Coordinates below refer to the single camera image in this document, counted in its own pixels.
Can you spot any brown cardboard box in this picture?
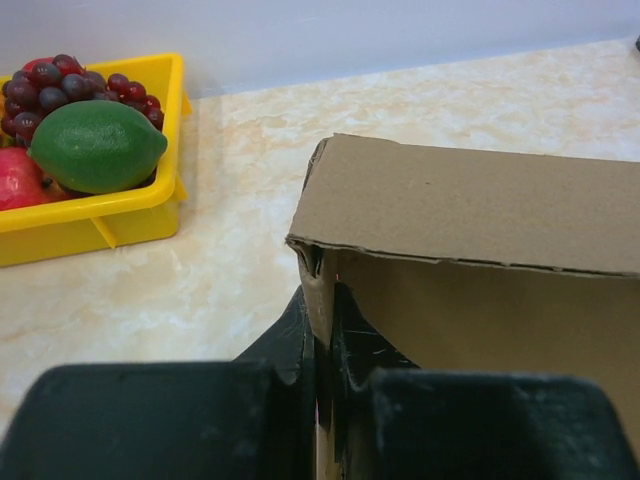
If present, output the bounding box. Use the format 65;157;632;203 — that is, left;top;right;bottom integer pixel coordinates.
287;134;639;479

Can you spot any yellow plastic tray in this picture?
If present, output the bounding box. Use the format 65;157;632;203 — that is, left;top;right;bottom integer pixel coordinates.
1;53;191;267

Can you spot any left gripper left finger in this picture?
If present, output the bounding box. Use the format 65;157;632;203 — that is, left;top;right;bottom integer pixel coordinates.
1;292;316;479

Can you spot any green lemon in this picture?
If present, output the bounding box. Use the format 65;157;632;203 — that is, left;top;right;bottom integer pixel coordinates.
28;100;168;195

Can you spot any red apple back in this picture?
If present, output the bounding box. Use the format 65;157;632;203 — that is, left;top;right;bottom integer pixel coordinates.
22;57;53;72

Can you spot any purple grapes bunch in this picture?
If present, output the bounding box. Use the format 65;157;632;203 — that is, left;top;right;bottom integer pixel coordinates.
1;54;164;144

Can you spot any red apple front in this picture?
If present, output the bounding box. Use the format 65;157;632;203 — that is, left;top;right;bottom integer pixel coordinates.
1;147;50;211

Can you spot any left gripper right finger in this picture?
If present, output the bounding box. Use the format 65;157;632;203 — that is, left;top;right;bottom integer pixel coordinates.
332;283;639;479

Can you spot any red apple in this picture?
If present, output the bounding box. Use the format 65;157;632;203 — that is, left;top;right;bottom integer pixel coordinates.
1;147;50;211
22;57;53;72

